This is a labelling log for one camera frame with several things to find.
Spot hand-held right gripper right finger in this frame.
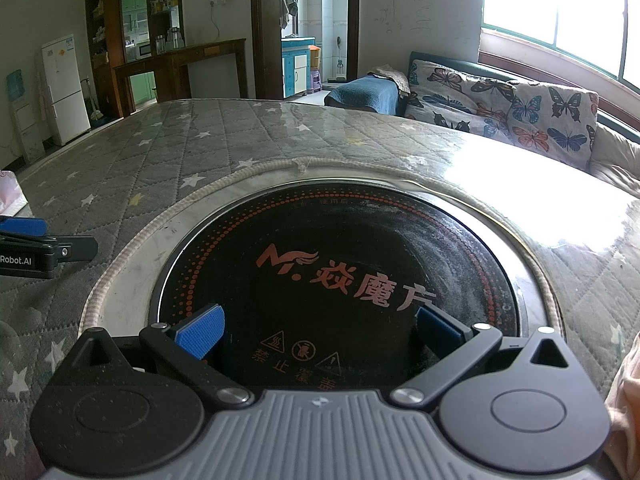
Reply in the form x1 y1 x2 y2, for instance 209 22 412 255
390 306 583 408

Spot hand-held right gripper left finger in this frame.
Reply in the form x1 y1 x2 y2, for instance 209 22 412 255
70 304 256 408

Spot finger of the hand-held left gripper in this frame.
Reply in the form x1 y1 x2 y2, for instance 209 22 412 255
0 215 49 237
0 234 97 263

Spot beige garment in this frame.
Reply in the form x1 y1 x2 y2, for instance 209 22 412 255
602 332 640 480

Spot pink tissue packet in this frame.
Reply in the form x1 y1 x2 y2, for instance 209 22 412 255
0 170 28 216

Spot white water dispenser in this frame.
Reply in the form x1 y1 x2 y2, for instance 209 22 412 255
5 69 46 165

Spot round black induction cooktop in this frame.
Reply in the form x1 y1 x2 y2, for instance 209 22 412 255
147 187 528 396

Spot blue water jug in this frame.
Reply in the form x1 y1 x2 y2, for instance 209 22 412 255
6 70 25 103

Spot white refrigerator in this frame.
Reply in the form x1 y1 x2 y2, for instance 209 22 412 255
40 34 92 147

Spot dark wooden shelf cabinet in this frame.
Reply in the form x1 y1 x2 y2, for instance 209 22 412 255
84 0 187 121

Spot dark wooden counter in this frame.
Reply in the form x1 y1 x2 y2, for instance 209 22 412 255
112 38 248 118

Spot butterfly print sofa cover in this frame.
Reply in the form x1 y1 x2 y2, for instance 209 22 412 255
402 59 599 171

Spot blue covered ottoman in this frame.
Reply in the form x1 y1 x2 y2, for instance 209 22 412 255
324 76 401 117

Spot beige quilt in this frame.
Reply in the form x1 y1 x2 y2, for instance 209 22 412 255
587 122 640 196

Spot beige cloth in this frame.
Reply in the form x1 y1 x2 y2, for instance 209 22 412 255
367 64 412 96

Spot teal sofa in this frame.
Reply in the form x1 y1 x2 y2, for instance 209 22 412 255
407 51 640 146

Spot blue bathroom cabinet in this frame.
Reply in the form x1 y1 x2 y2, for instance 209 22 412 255
281 36 317 98

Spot green framed window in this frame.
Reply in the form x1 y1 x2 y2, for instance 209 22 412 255
480 0 640 86

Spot dark wooden door frame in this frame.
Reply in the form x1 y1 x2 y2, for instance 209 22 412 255
250 0 361 101

